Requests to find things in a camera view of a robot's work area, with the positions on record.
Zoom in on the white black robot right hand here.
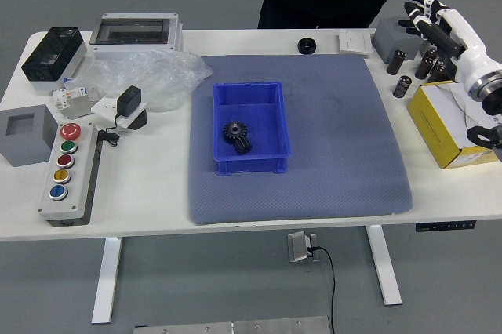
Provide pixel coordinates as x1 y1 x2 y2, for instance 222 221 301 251
398 0 502 90

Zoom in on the big black gear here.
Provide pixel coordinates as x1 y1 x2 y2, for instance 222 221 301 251
222 121 249 147

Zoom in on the small black gear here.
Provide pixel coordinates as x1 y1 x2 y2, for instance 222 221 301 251
234 136 254 156

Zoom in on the yellow white cardboard box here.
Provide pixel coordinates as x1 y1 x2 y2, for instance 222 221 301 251
406 80 501 170

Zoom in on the blue plastic box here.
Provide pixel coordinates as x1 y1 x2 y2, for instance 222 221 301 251
212 81 293 176

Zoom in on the grey distribution box clear window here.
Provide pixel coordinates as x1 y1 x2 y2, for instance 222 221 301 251
89 13 184 61

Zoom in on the silver floor socket box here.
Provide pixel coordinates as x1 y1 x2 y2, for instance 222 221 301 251
286 231 321 263

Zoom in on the grey block with round hole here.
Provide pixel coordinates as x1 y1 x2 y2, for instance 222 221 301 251
371 16 427 64

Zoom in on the black table control panel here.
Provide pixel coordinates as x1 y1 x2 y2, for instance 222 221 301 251
415 220 478 232

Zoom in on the clear plastic bag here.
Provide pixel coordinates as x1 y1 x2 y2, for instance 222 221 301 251
64 49 215 114

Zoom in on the grey-blue foam mat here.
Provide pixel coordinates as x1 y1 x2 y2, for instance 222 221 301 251
187 53 415 227

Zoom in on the white table leg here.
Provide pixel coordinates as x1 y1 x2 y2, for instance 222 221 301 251
91 236 123 325
366 225 404 307

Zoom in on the black power adapter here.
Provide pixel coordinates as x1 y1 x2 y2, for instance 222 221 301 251
113 85 143 118

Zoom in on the black socket base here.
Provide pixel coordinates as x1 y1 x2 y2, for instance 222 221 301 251
127 109 149 131

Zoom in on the white socket plate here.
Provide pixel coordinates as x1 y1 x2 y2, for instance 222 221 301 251
90 95 149 129

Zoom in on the white circuit breaker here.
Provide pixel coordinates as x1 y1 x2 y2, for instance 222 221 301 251
53 85 101 120

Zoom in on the grey five-button control station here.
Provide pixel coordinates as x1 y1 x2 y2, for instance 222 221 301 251
38 122 104 228

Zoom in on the grey block with square hole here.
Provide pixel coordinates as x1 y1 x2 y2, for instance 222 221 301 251
0 104 60 169

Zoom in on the grey metal plate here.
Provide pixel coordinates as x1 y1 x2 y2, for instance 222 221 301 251
133 314 331 334

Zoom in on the white wall switch plate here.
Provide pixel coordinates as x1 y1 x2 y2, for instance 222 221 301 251
337 30 373 56

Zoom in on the black threaded ring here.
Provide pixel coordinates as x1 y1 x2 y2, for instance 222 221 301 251
296 37 318 56

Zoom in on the black floor cable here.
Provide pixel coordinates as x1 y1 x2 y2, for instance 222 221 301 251
307 245 337 334

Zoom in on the black adapter cord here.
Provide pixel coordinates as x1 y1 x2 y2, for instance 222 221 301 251
96 114 123 147

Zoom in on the grey enclosure with black lid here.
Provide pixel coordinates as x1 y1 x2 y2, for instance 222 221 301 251
20 27 88 93

